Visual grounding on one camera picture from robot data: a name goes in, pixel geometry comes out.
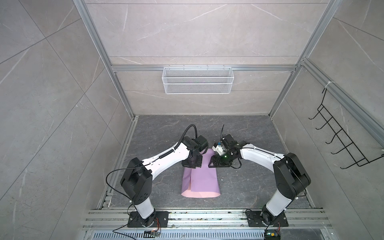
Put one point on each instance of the black wire hook rack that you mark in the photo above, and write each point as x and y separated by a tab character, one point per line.
338	132

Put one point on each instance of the white wire mesh basket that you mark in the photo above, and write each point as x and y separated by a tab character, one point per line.
197	80

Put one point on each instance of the pink wrapping paper sheet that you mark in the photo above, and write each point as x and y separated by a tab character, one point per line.
201	182

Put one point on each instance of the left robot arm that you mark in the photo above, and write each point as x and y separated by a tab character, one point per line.
137	179

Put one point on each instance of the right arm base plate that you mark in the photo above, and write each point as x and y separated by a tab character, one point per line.
264	219

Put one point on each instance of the aluminium rail base frame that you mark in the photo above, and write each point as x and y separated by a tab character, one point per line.
213	224

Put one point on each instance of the green connector board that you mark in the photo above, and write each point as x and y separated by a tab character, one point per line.
272	235

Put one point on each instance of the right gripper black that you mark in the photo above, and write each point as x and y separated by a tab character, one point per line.
218	164

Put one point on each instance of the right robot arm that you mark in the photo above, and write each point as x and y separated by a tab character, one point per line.
290	175

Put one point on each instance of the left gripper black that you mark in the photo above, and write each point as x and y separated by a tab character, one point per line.
187	164

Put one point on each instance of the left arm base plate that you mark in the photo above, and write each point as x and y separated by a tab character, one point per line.
154	220

